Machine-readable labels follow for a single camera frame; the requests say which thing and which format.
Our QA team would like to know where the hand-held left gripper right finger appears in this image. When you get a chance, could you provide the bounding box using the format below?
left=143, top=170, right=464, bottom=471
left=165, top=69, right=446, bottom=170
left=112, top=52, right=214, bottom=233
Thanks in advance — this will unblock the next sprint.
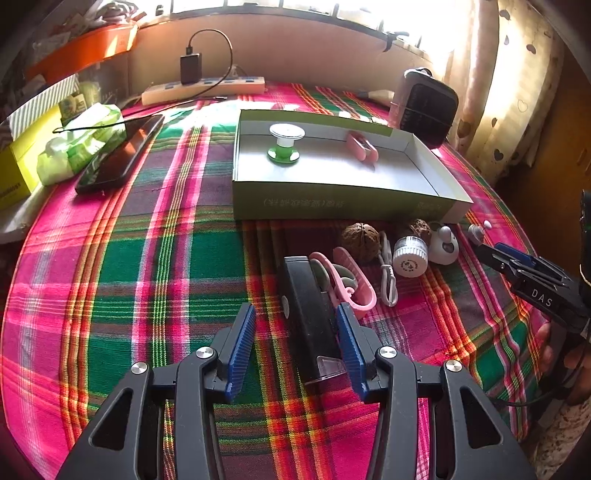
left=335, top=302, right=539, bottom=480

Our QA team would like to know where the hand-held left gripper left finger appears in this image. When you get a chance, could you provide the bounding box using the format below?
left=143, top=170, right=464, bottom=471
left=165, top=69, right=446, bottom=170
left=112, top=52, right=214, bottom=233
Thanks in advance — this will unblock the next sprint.
left=55, top=302, right=257, bottom=480

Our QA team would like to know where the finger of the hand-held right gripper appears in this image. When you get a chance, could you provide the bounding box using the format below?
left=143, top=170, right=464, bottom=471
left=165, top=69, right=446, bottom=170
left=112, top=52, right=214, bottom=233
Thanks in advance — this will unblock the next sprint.
left=495, top=242, right=568, bottom=284
left=471, top=241, right=525, bottom=284

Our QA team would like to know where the small white knob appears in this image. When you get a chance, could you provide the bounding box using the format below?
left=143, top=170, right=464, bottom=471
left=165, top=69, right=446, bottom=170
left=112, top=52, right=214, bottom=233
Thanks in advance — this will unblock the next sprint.
left=467, top=222, right=492, bottom=245

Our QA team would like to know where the white round mouse-shaped gadget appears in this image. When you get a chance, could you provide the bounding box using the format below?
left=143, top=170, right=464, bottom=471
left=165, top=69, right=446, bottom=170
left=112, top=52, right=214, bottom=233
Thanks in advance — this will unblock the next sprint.
left=427, top=222, right=460, bottom=265

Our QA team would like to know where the black rectangular flashlight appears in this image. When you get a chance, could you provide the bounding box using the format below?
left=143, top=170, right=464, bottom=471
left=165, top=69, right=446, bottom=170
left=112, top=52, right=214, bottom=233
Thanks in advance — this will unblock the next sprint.
left=276, top=255, right=347, bottom=386

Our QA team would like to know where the pink clip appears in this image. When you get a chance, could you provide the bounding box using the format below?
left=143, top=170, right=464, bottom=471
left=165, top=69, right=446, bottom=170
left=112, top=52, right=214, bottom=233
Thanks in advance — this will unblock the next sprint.
left=346, top=130, right=380, bottom=163
left=308, top=246, right=378, bottom=317

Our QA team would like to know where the brown walnut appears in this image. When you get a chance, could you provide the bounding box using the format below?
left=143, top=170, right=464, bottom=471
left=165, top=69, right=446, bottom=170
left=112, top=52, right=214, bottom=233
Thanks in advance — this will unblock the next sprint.
left=341, top=222, right=382, bottom=265
left=401, top=218, right=434, bottom=244

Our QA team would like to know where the green and white cardboard box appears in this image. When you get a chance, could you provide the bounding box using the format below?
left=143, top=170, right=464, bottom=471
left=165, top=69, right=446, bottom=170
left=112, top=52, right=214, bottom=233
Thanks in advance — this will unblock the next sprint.
left=231, top=109, right=475, bottom=222

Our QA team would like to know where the person's right hand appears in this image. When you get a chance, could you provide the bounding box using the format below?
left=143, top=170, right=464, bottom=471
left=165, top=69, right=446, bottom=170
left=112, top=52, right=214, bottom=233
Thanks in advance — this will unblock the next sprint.
left=537, top=320, right=591, bottom=407

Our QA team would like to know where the dark portable heater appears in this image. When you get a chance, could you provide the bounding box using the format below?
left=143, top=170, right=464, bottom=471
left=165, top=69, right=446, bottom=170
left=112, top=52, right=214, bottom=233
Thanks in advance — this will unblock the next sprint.
left=389, top=68, right=459, bottom=149

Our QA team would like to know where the heart-print curtain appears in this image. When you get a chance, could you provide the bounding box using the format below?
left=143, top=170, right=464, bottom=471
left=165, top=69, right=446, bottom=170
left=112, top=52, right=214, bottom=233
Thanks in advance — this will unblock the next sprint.
left=436, top=0, right=566, bottom=185

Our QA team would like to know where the white tube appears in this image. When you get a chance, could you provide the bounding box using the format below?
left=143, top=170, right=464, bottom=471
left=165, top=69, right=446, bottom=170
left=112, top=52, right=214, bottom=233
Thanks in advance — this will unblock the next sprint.
left=358, top=89, right=395, bottom=108

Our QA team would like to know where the green and white spool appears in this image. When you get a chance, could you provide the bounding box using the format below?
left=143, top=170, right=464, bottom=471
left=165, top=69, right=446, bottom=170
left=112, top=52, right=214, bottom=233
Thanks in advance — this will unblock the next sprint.
left=266, top=123, right=306, bottom=165

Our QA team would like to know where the black smartphone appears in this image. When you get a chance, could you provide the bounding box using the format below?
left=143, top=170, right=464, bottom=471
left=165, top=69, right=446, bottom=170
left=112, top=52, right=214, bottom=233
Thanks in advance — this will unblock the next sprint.
left=75, top=114, right=165, bottom=195

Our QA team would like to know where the black window clip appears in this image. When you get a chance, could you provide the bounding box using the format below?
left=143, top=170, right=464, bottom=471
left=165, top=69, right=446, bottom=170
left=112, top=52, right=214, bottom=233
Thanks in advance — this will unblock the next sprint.
left=382, top=31, right=409, bottom=54

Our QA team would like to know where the white power strip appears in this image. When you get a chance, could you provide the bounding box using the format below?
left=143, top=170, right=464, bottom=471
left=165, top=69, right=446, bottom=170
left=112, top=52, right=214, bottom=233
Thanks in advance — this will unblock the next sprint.
left=141, top=76, right=266, bottom=106

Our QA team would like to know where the green wet wipes pack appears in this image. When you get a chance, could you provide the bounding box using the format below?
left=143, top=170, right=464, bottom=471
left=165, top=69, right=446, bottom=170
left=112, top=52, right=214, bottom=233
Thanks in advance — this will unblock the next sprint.
left=37, top=103, right=127, bottom=186

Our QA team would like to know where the black charger adapter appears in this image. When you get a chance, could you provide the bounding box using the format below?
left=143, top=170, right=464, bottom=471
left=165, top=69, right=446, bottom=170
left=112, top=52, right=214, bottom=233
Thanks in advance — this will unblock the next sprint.
left=180, top=53, right=202, bottom=85

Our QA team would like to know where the yellow box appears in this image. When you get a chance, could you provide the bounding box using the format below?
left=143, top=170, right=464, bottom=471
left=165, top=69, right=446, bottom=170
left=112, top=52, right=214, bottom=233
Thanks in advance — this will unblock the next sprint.
left=0, top=105, right=68, bottom=212

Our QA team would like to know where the white striped box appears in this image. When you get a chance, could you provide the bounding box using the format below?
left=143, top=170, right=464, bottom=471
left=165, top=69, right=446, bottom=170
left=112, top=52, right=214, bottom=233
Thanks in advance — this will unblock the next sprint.
left=7, top=75, right=80, bottom=139

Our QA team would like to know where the orange plastic bin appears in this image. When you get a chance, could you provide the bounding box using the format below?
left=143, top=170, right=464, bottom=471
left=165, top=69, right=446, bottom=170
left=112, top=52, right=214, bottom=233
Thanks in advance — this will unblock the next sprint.
left=25, top=23, right=139, bottom=83

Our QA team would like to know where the white usb cable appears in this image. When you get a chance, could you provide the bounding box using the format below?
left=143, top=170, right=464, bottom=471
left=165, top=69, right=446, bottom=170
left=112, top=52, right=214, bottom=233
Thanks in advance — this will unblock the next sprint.
left=376, top=232, right=399, bottom=307

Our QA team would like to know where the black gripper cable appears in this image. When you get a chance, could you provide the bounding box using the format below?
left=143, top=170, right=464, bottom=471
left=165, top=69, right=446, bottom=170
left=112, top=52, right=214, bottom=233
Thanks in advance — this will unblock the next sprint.
left=493, top=342, right=591, bottom=409

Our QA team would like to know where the black charger cable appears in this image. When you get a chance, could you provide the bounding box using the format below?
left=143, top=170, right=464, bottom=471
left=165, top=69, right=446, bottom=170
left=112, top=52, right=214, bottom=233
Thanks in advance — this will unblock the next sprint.
left=185, top=29, right=234, bottom=88

